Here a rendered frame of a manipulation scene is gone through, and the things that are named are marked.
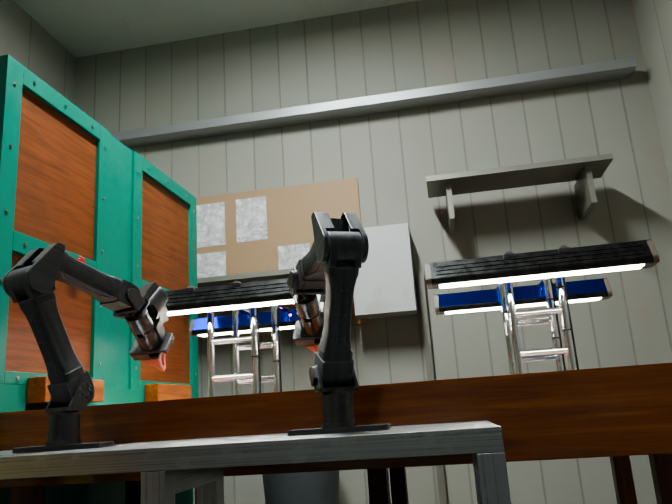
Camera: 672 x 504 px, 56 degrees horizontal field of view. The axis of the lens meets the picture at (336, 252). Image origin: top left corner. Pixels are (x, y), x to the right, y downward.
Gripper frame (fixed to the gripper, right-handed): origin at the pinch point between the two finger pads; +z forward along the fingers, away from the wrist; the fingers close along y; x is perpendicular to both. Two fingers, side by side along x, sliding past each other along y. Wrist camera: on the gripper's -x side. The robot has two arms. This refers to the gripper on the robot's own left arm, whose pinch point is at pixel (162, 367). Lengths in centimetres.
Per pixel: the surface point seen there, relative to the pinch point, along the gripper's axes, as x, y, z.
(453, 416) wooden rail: 20, -76, 3
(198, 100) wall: -302, 84, 36
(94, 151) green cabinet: -84, 43, -29
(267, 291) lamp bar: -28.6, -24.3, 0.2
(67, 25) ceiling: -315, 163, -27
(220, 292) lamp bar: -30.2, -9.1, 0.0
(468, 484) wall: -103, -75, 211
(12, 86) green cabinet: -56, 42, -64
